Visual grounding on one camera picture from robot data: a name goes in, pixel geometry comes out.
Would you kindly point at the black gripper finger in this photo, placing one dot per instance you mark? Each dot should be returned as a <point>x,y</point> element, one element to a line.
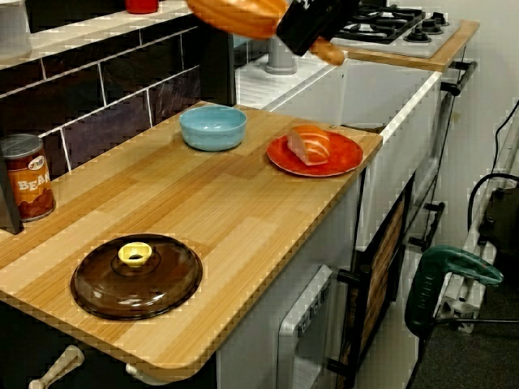
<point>342,14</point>
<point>304,28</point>

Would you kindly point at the orange toy frying pan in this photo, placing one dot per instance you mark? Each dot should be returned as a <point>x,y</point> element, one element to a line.
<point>235,18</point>

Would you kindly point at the salmon sushi toy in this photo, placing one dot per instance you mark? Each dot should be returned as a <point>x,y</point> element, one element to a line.
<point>310,146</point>

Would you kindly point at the brown lid yellow knob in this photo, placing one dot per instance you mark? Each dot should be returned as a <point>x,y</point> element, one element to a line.
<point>134,287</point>

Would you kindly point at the grey toy faucet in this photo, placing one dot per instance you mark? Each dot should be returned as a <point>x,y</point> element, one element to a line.
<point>280,61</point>

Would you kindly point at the white sink unit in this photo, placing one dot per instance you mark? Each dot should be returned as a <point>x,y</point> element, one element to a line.
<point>365,93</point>

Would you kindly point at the grey toy stove top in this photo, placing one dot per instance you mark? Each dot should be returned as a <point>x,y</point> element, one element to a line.
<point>425,40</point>

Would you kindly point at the dark grey upright panel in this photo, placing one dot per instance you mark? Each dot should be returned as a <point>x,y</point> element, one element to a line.
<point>217,61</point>

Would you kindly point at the light blue bowl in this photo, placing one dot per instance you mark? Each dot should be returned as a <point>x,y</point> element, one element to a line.
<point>213,127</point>

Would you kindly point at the red plate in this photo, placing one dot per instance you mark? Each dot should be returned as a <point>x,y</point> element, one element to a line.
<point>344,158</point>

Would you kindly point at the red tomato sauce bottle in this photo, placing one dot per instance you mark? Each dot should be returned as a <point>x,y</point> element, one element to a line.
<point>142,6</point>

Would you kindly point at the tiled backsplash shelf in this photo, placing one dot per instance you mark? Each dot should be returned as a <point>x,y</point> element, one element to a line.
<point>121,77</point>

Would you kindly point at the black framed oven door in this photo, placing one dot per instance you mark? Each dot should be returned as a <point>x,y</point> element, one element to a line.
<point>385,259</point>

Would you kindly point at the black power box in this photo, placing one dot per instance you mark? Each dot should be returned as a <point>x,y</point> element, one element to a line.
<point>504,219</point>

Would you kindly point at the white toy kitchen cabinet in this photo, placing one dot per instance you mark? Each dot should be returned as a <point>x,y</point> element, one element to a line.
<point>259,300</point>

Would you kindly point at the green power drill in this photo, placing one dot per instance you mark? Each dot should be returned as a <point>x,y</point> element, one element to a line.
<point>438,279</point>

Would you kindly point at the white cup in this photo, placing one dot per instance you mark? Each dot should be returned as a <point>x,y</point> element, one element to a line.
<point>14,32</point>

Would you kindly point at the grey toy dishwasher door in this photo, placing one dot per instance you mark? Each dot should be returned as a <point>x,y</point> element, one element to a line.
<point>304,340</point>

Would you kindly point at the brown beans can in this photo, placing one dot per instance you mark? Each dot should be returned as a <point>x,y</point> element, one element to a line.
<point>30,182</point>

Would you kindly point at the white wooden peg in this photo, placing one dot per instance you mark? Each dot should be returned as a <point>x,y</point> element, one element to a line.
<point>57,366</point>
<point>140,373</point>

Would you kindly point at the grey rail black brackets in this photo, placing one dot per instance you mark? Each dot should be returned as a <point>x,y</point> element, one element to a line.
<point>466,75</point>

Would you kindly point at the aluminium frame rail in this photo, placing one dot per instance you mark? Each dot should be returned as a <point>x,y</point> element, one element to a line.
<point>458,308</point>

